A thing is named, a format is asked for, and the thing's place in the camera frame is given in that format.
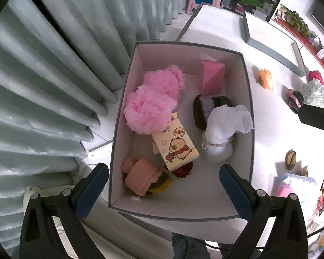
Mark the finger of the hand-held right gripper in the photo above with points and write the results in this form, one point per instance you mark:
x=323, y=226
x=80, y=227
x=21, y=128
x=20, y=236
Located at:
x=316, y=117

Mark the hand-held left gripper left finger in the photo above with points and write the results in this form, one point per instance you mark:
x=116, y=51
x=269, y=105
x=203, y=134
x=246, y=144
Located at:
x=91, y=191

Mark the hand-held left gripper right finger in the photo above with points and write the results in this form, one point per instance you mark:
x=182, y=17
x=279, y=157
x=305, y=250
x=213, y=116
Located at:
x=235, y=191

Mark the grey storage box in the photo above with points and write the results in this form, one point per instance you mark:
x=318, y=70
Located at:
x=194, y=191

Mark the pink knit hat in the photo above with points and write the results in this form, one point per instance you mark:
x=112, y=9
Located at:
x=143, y=175

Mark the red knit item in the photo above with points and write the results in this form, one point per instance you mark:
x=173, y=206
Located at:
x=182, y=173

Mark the white cloth bundle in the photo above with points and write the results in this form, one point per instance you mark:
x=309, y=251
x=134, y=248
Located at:
x=218, y=132

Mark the yellow green knit item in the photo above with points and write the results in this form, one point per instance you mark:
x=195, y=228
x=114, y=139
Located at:
x=163, y=184

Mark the cartoon print tissue pack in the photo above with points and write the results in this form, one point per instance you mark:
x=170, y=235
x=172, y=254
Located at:
x=173, y=117
x=178, y=145

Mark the brown purple knit item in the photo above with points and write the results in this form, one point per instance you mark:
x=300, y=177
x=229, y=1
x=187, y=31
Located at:
x=202, y=110

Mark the pink fluffy bath pouf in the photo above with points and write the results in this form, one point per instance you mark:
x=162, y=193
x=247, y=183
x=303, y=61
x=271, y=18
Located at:
x=148, y=108

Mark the pink sponge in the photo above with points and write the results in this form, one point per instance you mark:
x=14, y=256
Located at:
x=212, y=77

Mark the light green bath pouf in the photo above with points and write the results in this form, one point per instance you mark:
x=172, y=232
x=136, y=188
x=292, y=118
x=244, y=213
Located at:
x=317, y=94

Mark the black pink knit scrunchie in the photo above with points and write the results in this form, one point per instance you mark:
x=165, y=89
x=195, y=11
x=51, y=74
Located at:
x=294, y=101

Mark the magenta fluffy pouf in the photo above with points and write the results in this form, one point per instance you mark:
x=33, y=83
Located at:
x=316, y=77

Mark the white power strip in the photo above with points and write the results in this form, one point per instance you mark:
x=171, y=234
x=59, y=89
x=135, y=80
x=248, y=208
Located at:
x=100, y=149

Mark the small white disc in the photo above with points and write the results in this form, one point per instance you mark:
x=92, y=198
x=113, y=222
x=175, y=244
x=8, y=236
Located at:
x=135, y=198

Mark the brown yellow striped item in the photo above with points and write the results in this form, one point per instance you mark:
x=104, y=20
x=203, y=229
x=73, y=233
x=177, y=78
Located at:
x=292, y=159

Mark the small pink fluffy item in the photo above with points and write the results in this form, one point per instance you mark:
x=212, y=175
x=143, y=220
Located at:
x=285, y=190

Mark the small beige item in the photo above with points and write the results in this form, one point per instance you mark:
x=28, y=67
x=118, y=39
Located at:
x=304, y=170

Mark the orange plush toy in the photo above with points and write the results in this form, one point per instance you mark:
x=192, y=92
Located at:
x=265, y=78

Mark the red ledge with goods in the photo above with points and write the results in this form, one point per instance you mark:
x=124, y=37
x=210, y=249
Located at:
x=318, y=51

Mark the light blue fluffy cloth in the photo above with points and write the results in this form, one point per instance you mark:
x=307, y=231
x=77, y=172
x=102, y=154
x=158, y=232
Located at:
x=302, y=183

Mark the person's blue jeans leg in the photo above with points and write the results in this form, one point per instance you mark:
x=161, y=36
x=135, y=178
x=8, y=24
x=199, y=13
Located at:
x=189, y=246

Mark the grey box lid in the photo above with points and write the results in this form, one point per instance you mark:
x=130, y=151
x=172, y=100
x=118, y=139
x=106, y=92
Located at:
x=264, y=32

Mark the green potted plants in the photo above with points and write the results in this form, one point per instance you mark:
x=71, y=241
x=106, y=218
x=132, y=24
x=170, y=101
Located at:
x=295, y=19

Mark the pale green curtain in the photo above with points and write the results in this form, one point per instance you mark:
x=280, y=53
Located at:
x=56, y=72

